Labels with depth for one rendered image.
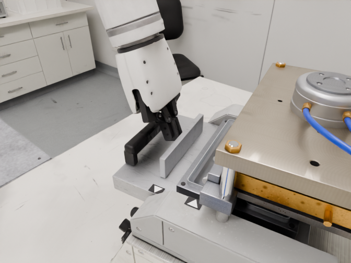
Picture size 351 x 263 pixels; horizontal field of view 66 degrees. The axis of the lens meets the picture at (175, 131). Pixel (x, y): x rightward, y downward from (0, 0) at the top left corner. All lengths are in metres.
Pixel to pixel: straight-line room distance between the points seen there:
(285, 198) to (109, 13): 0.32
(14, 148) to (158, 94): 0.66
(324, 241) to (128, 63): 0.38
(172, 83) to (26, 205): 0.50
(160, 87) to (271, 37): 1.68
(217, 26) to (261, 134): 1.95
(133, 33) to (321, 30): 1.65
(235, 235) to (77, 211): 0.46
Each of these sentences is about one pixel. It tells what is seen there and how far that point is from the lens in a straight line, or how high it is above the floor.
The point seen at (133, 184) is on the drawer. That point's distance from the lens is 0.43.
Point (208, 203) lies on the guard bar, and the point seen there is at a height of 1.03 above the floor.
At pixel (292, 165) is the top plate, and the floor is 1.11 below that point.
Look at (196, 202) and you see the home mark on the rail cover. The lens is 0.37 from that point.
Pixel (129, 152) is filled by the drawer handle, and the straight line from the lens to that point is 0.45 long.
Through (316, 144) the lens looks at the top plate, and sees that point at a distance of 0.31.
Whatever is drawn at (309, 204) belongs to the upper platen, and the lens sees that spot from 0.33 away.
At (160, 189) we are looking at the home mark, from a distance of 0.42.
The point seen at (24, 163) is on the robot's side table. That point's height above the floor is 0.75.
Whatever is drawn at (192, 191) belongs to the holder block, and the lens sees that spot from 0.39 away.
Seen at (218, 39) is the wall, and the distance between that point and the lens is 2.25.
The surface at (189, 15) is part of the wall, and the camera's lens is 2.36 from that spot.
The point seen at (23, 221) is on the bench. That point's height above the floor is 0.75.
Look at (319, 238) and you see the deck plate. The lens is 0.47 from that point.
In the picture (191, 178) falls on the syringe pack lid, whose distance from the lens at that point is 0.39.
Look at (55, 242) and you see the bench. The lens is 0.68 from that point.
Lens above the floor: 1.28
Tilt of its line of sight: 35 degrees down
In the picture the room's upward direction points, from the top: straight up
